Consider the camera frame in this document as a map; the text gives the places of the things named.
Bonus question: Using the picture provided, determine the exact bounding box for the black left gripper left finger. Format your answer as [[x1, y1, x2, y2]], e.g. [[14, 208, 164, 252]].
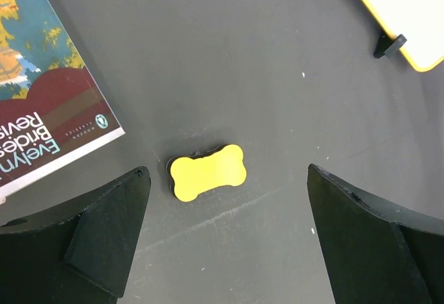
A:
[[1, 167, 151, 303]]

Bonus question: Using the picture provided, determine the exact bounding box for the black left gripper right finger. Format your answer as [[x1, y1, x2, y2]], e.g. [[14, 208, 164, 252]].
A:
[[307, 164, 443, 303]]

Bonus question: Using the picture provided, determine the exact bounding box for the yellow bone-shaped whiteboard eraser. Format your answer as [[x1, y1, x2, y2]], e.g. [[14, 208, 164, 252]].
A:
[[166, 144, 247, 203]]

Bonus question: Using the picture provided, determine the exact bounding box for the yellow-framed whiteboard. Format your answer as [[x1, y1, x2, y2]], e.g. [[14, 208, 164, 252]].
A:
[[362, 0, 443, 72]]

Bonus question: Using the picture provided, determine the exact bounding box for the black whiteboard foot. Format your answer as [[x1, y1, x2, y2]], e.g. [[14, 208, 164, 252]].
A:
[[373, 31, 407, 59]]

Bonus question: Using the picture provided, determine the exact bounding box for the paperback book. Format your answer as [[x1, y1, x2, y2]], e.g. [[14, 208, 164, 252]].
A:
[[1, 0, 124, 200]]

